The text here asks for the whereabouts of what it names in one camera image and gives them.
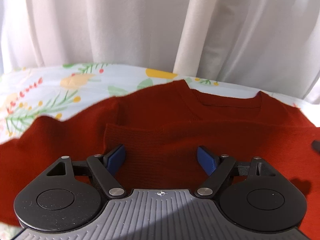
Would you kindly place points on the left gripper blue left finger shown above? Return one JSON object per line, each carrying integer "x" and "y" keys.
{"x": 103, "y": 167}

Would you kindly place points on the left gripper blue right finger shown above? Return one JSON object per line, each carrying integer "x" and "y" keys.
{"x": 218, "y": 169}

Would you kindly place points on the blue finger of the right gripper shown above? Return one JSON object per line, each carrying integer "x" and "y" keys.
{"x": 316, "y": 146}

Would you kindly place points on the red knit cardigan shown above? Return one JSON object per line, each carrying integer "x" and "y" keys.
{"x": 173, "y": 164}

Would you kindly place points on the floral bed sheet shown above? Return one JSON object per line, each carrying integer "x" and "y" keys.
{"x": 62, "y": 94}

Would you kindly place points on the white curtain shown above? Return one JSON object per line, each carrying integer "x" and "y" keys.
{"x": 272, "y": 45}

